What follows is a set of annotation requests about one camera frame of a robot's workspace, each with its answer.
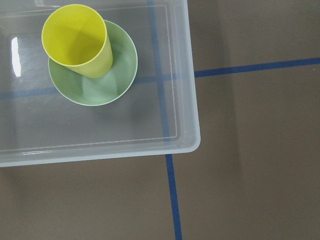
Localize green plastic bowl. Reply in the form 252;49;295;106
48;20;138;107

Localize yellow plastic cup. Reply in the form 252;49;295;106
41;4;113;78

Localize translucent plastic storage box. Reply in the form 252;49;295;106
0;0;201;167

